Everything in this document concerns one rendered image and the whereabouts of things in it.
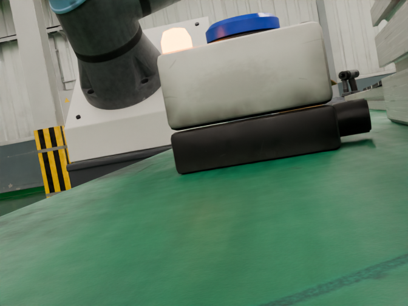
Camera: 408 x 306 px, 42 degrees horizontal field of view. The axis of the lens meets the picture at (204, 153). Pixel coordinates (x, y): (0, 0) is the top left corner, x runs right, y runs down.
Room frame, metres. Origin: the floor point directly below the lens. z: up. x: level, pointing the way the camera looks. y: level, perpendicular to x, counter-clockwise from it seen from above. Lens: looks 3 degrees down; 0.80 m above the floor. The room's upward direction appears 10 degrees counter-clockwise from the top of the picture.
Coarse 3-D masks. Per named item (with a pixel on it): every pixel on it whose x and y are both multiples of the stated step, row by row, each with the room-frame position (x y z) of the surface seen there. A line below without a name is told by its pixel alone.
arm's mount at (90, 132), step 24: (192, 24) 1.01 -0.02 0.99; (72, 96) 0.94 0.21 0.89; (72, 120) 0.89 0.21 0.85; (96, 120) 0.87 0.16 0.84; (120, 120) 0.86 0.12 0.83; (144, 120) 0.86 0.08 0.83; (72, 144) 0.88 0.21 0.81; (96, 144) 0.87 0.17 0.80; (120, 144) 0.86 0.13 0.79; (144, 144) 0.86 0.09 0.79; (168, 144) 0.85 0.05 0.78
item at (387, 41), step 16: (384, 0) 0.31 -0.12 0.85; (400, 0) 0.31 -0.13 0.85; (384, 16) 0.35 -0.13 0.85; (400, 16) 0.27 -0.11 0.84; (384, 32) 0.33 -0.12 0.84; (400, 32) 0.28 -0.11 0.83; (384, 48) 0.34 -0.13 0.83; (400, 48) 0.29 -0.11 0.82; (384, 64) 0.36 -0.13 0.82; (400, 64) 0.36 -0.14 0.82; (384, 80) 0.37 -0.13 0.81; (400, 80) 0.30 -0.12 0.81; (384, 96) 0.38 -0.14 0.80; (400, 96) 0.31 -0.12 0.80; (400, 112) 0.32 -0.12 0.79
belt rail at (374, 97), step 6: (366, 90) 0.84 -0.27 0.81; (372, 90) 0.75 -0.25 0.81; (378, 90) 0.68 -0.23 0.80; (348, 96) 1.31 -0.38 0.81; (354, 96) 1.12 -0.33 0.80; (360, 96) 0.97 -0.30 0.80; (366, 96) 0.85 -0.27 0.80; (372, 96) 0.76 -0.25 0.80; (378, 96) 0.69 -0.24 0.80; (372, 102) 0.77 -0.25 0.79; (378, 102) 0.70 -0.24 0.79; (384, 102) 0.63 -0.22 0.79; (372, 108) 0.79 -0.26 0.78; (378, 108) 0.71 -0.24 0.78; (384, 108) 0.64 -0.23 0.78
